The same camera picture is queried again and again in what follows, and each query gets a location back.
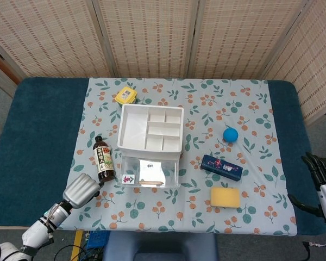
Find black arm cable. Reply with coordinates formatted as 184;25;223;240
44;222;55;243

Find black cable with connector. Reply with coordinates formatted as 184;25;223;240
302;241;326;261

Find floral print tablecloth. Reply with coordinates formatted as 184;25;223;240
61;77;298;236

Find tan wooden stick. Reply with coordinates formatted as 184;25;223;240
137;179;164;186

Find dark sauce bottle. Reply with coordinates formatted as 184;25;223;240
93;135;117;184

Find white mahjong tile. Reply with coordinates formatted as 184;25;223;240
121;174;137;185

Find clear plastic drawer with tile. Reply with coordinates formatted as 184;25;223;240
120;156;181;189

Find yellow lidded container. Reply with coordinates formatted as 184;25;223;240
114;86;138;105

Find blue padded seat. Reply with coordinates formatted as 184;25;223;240
102;232;218;261

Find white plastic drawer organizer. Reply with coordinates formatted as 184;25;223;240
117;104;185;161

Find navy blue floral box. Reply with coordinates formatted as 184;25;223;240
200;154;244;183

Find blue ball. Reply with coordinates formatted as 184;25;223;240
223;128;240;144

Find yellow sponge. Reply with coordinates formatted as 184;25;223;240
209;186;241;209

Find blue plastic basket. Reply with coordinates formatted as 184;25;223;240
86;231;111;250

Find coloured wrist wires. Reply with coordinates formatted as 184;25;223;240
44;202;62;219

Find black velcro strap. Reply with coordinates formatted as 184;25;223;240
18;244;35;256

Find teal table cover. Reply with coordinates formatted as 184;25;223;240
0;77;326;236

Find brown wooden panel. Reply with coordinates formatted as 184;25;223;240
0;45;22;85

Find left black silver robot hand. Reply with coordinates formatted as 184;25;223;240
62;173;105;210

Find black floor cable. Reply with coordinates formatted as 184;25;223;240
42;244;104;261

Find bamboo folding screen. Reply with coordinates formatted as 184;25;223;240
0;0;326;126

